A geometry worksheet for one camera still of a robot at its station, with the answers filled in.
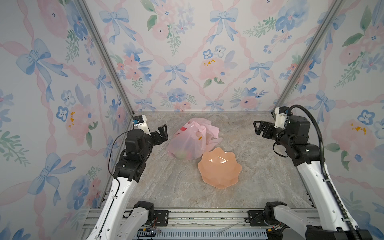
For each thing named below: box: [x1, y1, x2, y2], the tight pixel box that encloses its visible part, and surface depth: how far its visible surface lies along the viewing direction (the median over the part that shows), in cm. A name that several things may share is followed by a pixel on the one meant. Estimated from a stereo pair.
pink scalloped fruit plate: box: [197, 147, 242, 189], surface depth 90 cm
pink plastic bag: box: [167, 118, 223, 161], surface depth 81 cm
